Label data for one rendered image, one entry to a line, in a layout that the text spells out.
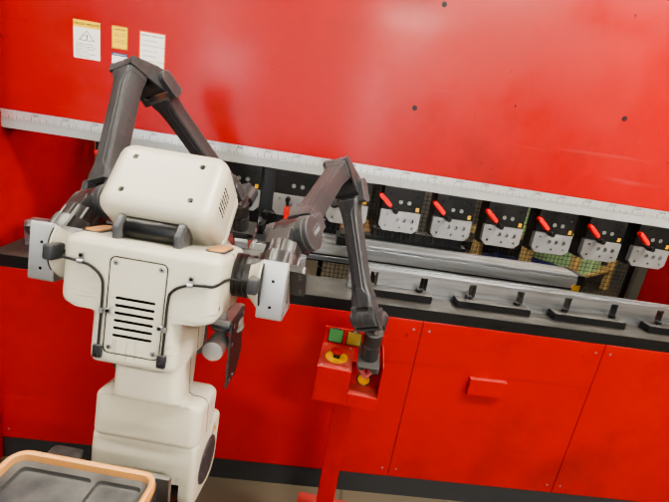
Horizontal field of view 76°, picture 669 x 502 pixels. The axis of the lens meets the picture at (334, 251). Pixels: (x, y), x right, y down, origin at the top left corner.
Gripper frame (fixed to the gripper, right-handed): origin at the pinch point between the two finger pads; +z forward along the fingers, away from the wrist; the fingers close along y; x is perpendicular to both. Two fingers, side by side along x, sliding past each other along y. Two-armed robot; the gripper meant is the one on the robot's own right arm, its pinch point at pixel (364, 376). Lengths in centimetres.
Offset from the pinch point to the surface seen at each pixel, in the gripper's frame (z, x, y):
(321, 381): -1.9, 13.4, -7.0
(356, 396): 0.9, 1.9, -7.9
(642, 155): -63, -89, 69
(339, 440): 22.6, 4.6, -9.0
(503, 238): -29, -46, 53
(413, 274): -11.2, -14.5, 45.2
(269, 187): -16, 56, 93
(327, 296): -7.2, 17.1, 27.9
